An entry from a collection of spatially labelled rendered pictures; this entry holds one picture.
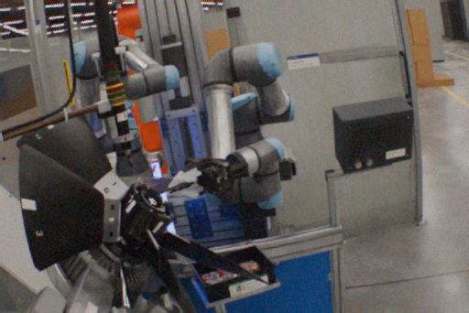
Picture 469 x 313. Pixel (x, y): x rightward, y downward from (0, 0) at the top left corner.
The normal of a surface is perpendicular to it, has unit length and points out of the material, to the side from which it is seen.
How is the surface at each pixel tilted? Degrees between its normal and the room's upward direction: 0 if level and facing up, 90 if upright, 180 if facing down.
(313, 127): 90
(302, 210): 90
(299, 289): 90
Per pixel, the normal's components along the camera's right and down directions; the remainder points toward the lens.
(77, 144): 0.29, -0.65
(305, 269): 0.05, 0.26
